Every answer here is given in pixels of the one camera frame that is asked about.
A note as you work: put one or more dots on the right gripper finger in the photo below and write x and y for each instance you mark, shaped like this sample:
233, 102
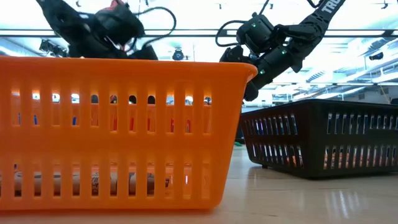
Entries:
251, 91

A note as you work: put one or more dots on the black plastic basket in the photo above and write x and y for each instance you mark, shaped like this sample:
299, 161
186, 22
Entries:
314, 140

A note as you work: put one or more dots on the orange plastic basket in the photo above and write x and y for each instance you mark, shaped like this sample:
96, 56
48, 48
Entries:
124, 146

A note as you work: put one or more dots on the orange crayon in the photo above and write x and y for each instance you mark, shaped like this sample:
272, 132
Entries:
348, 157

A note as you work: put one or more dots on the grey crayon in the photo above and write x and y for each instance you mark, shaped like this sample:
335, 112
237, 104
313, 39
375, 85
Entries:
94, 183
57, 183

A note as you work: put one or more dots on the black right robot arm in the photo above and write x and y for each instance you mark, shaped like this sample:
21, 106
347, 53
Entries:
311, 28

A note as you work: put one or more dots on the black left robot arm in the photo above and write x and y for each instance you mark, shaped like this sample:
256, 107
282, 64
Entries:
62, 18

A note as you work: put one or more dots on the black ceiling light fixture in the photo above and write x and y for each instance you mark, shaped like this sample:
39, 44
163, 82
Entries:
53, 49

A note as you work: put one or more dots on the black hanging camera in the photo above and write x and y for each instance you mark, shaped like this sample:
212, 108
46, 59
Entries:
178, 54

